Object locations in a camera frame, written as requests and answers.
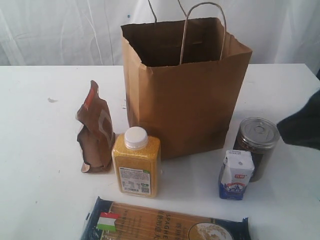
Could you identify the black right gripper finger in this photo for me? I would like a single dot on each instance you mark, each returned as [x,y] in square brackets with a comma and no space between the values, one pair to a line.
[303,127]

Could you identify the dark canister silver pull-tab lid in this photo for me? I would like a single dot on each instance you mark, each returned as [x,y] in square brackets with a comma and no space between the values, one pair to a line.
[260,137]

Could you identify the brown paper bag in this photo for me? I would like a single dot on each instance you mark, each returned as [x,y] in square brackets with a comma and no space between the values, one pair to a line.
[182,81]

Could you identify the yellow millet bottle white cap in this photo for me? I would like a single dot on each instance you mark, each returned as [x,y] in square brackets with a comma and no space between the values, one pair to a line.
[136,159]

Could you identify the small white blue milk carton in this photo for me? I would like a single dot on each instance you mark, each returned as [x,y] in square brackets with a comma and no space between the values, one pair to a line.
[235,174]

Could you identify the brown crumpled snack pouch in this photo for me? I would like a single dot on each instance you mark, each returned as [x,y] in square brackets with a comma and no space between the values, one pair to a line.
[96,138]

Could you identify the spaghetti packet dark blue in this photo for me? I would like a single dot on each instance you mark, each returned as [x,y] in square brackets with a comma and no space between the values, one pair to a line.
[111,220]

